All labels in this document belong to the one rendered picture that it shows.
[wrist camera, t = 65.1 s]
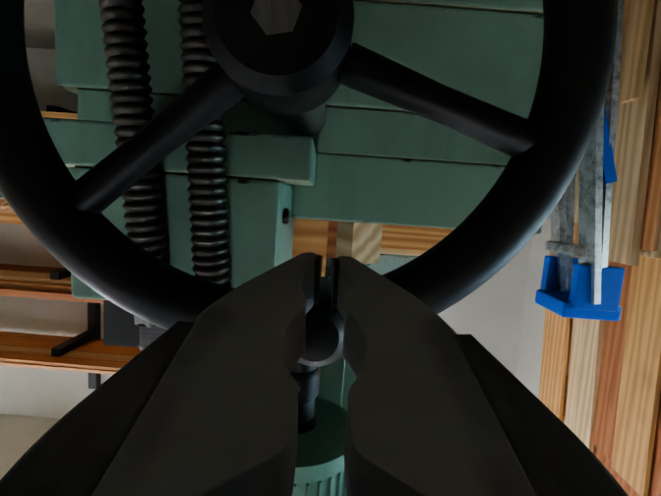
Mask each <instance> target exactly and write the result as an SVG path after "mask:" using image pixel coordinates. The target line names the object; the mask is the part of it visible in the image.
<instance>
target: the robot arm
mask: <svg viewBox="0 0 661 496"><path fill-rule="evenodd" d="M322 262H323V255H318V254H316V253H312V252H306V253H302V254H300V255H298V256H296V257H294V258H292V259H290V260H288V261H286V262H284V263H282V264H280V265H278V266H276V267H274V268H272V269H270V270H268V271H266V272H265V273H263V274H261V275H259V276H257V277H255V278H253V279H250V280H248V281H246V282H244V283H243V284H241V285H239V286H238V287H236V288H234V289H233V290H231V291H230V292H228V293H227V294H225V295H224V296H222V297H221V298H219V299H218V300H216V301H215V303H213V304H212V305H211V306H210V307H208V308H207V309H206V310H205V311H204V312H202V313H201V314H200V315H199V316H198V317H197V318H195V319H194V320H193V321H192V322H184V321H178V322H176V323H175V324H174V325H173V326H172V327H170V328H169V329H168V330H167V331H166V332H164V333H163V334H162V335H161V336H159V337H158V338H157V339H156V340H155V341H153V342H152V343H151V344H150V345H148V346H147V347H146V348H145V349H144V350H142V351H141V352H140V353H139V354H138V355H136V356H135V357H134V358H133V359H132V360H130V361H129V362H128V363H127V364H125V365H124V366H123V367H122V368H121V369H119V370H118V371H117V372H116V373H115V374H113V375H112V376H111V377H110V378H109V379H107V380H106V381H105V382H104V383H103V384H101V385H100V386H99V387H98V388H97V389H95V390H94V391H93V392H92V393H90V394H89V395H88V396H87V397H86V398H84V399H83V400H82V401H81V402H80V403H78V404H77V405H76V406H75V407H73V408H72V409H71V410H70V411H69V412H68V413H66V414H65V415H64V416H63V417H62V418H61V419H60V420H58V421H57V422H56V423H55V424H54V425H53V426H52V427H51V428H50V429H49V430H48V431H47V432H45V433H44V434H43V435H42V436H41V437H40V438H39V439H38V440H37V441H36V442H35V443H34V444H33V445H32V446H31V447H30V448H29V449H28V450H27V451H26V452H25V453H24V454H23V455H22V456H21V458H20V459H19V460H18V461H17V462H16V463H15V464H14V465H13V466H12V467H11V468H10V469H9V471H8V472H7V473H6V474H5V475H4V476H3V477H2V478H1V480H0V496H291V494H292V491H293V485H294V476H295V468H296V459H297V450H298V385H297V383H296V381H295V379H294V378H293V377H292V375H291V373H290V371H291V369H292V368H293V366H294V365H295V363H296V362H297V361H298V360H299V359H300V358H301V357H302V356H303V354H304V352H305V338H306V314H307V313H308V311H309V310H310V309H311V308H312V307H313V305H314V304H319V297H320V287H321V276H322ZM330 273H331V306H332V307H337V310H338V312H339V313H340V314H341V315H342V316H343V318H344V320H345V322H344V335H343V349H342V355H343V358H344V359H345V361H346V362H347V363H348V364H349V366H350V367H351V368H352V370H353V372H354V374H355V376H356V378H357V379H356V380H355V381H354V383H353V384H352V385H351V387H350V389H349V393H348V405H347V415H346V426H345V437H344V448H343V451H344V471H345V491H346V496H629V495H628V494H627V493H626V491H625V490H624V489H623V487H622V486H621V485H620V484H619V483H618V481H617V480H616V479H615V478H614V476H613V475H612V474H611V473H610V472H609V470H608V469H607V468H605V467H604V466H603V464H602V463H601V462H600V461H599V460H598V459H597V458H596V457H595V455H594V454H593V453H592V452H591V451H590V450H589V449H588V448H587V447H586V446H585V445H584V444H583V442H582V441H581V440H580V439H579V438H578V437H577V436H576V435H575V434H574V433H573V432H572V431H571V430H570V429H569V428H568V427H567V426H566V425H565V424H564V423H563V422H562V421H561V420H560V419H559V418H558V417H557V416H556V415H555V414H554V413H553V412H552V411H551V410H550V409H549V408H548V407H546V406H545V405H544V404H543V403H542V402H541V401H539V400H538V399H537V398H536V397H535V396H534V395H533V394H532V393H531V392H530V391H529V390H528V389H527V388H526V387H525V386H524V385H523V384H522V383H521V382H520V381H519V380H518V379H517V378H515V377H514V376H513V375H512V373H511V372H510V371H509V370H508V369H507V368H506V367H505V366H504V365H503V364H502V363H501V362H500V361H499V360H498V359H497V358H496V357H495V356H494V355H493V354H491V353H490V352H489V351H488V350H487V349H486V348H485V347H484V346H483V345H482V344H481V343H480V342H479V341H478V340H477V339H476V338H475V337H474V336H472V335H471V334H465V335H458V334H457V333H456V332H455V331H454V330H453V329H452V328H451V327H450V326H449V325H448V324H447V323H446V322H445V321H444V320H443V319H442V318H441V317H440V316H439V315H438V314H437V313H435V312H434V311H433V310H432V309H431V308H429V307H428V306H427V305H426V304H425V303H423V302H422V301H421V300H419V299H418V298H417V297H415V296H414V295H413V294H411V293H410V292H408V291H407V290H405V289H403V288H402V287H400V286H399V285H397V284H395V283H394V282H392V281H390V280H389V279H387V278H385V277H383V276H382V275H380V274H378V273H377V272H375V271H374V270H372V269H370V268H369V267H367V266H365V265H364V264H362V263H361V262H359V261H357V260H356V259H354V258H352V257H348V256H339V257H337V258H331V269H330Z"/></svg>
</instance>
